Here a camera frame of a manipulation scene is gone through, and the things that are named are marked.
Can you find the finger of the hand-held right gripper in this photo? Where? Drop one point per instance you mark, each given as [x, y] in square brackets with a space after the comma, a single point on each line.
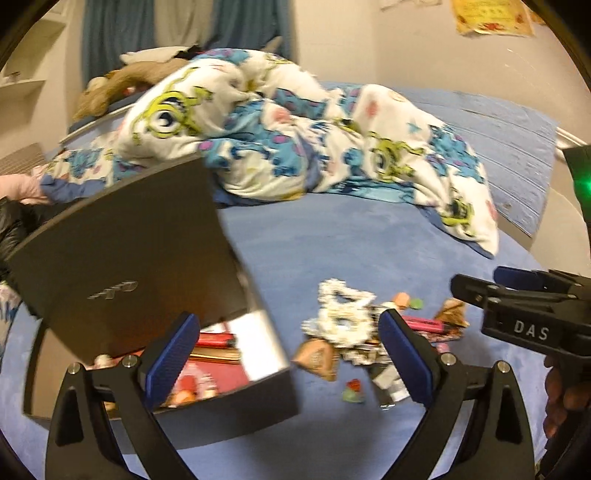
[517, 278]
[489, 293]

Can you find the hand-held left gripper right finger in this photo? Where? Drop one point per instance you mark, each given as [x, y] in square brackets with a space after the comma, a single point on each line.
[406, 364]

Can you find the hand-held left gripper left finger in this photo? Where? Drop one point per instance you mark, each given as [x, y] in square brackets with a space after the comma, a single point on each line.
[171, 364]

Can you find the pink pen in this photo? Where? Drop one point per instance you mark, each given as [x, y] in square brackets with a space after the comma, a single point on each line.
[427, 324]

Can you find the white scrunchie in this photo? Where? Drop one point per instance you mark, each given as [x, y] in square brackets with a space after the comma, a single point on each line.
[344, 295]

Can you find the black storage box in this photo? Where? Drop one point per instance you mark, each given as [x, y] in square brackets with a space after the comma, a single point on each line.
[138, 249]

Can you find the person's right hand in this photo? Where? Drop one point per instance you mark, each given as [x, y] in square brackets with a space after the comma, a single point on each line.
[556, 406]

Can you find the silver white packet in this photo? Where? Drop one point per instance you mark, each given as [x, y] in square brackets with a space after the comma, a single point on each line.
[390, 385]

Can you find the brown snack packet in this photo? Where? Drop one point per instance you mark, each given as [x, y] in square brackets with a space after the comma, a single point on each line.
[316, 357]
[451, 311]

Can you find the pink card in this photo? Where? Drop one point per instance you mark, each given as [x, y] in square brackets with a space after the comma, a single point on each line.
[212, 381]

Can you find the red candy bar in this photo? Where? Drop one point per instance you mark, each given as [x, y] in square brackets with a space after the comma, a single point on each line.
[214, 340]

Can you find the small red green candy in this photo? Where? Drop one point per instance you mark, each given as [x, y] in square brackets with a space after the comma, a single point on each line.
[353, 390]

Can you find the orange ball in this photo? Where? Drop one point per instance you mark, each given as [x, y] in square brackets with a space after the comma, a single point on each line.
[400, 301]

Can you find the white heart garland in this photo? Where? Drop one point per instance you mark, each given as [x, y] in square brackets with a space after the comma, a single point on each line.
[341, 327]

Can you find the light blue bed mat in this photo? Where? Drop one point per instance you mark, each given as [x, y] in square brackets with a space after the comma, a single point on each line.
[498, 134]

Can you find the black jacket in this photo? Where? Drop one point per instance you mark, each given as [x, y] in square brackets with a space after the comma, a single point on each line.
[14, 226]

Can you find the pink cloth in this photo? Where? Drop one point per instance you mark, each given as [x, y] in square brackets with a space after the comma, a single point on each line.
[21, 187]

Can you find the printed blanket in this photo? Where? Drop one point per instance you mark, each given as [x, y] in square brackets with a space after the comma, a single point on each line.
[286, 134]

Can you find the brown plush toy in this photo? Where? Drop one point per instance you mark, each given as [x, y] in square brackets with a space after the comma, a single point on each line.
[120, 87]

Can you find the blue curtain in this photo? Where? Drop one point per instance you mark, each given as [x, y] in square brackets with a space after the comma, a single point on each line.
[120, 32]

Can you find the yellow wall poster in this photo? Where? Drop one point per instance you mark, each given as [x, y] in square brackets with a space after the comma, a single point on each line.
[491, 16]

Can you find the white wall shelf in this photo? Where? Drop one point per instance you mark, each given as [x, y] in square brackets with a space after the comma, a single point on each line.
[27, 60]

